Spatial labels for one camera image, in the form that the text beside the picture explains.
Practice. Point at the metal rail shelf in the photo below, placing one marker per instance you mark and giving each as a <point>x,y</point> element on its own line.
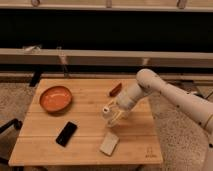
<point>34,55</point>

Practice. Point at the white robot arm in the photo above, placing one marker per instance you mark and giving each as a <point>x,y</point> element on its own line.
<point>147,81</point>

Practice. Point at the orange round bowl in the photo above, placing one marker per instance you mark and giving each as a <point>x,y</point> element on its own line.
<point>55,99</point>

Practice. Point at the white rectangular sponge block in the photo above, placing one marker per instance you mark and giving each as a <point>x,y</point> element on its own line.
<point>109,143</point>

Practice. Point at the black chair part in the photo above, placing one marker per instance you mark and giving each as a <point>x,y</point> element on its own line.
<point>17,125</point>

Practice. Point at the black rectangular phone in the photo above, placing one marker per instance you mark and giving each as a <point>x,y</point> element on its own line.
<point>66,133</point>

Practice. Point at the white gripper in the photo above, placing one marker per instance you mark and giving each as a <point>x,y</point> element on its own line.
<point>113,113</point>

